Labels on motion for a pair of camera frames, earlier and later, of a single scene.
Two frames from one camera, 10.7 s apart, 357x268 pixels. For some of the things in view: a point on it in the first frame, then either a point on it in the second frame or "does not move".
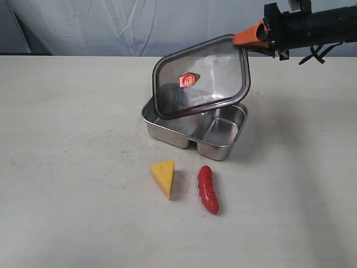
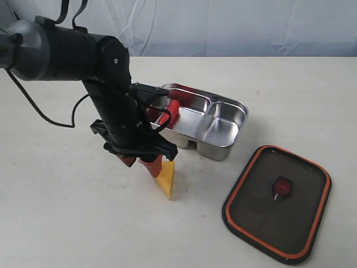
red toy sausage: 206,190 -> 174,109
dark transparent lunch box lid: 199,76 -> 276,204
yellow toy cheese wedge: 163,173 does not move
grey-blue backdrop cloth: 161,27 does not move
